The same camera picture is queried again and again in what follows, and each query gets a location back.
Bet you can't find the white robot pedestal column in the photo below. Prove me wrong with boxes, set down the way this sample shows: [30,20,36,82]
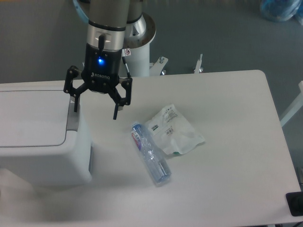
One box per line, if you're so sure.
[122,44,150,77]

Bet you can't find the clear plastic water bottle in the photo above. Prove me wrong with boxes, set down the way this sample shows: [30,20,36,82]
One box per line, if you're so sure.
[131,122,171,185]

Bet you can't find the black device at table edge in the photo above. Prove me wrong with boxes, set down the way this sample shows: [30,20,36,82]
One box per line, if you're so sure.
[285,192,303,217]

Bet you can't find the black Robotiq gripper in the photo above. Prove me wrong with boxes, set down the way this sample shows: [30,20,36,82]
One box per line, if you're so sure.
[63,44,133,120]

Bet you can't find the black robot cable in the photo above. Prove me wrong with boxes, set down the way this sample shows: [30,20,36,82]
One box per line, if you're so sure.
[122,55,132,78]

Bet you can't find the blue plastic bag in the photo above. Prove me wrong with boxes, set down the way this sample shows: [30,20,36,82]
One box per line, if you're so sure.
[260,0,303,25]

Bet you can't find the grey lid push button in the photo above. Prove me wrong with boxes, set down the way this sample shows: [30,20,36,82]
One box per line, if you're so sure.
[66,102,80,131]

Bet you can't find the white plastic packaging bag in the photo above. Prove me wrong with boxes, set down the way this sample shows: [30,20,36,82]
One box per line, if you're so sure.
[144,104,205,155]

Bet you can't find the white table leg frame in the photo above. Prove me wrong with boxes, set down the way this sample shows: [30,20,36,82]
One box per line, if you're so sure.
[280,81,303,127]

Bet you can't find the white pedestal base frame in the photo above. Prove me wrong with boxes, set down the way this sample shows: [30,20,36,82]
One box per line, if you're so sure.
[81,53,204,79]

